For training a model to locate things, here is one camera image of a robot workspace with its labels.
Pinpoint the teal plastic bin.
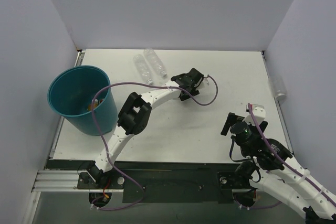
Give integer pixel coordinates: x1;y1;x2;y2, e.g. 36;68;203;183
47;66;118;136

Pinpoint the red gold label bottle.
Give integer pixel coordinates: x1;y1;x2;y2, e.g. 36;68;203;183
87;99;104;111

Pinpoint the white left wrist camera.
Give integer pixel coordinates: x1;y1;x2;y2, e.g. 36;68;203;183
199;76;209;88

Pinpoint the clear plastic bottle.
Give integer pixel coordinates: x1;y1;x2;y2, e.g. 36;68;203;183
133;54;154;86
143;48;167;79

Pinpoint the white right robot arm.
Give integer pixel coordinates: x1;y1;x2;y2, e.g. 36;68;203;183
221;113;335;223

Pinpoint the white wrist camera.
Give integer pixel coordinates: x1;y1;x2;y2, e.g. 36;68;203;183
244;104;266;125
199;76;209;88

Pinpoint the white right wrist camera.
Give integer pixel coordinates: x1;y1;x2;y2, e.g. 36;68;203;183
244;104;266;125

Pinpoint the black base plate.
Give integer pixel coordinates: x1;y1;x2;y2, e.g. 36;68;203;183
77;162;257;206

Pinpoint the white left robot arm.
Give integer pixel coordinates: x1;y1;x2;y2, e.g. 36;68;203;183
87;68;205;186

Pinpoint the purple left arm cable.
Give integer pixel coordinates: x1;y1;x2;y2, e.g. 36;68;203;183
90;76;218;211

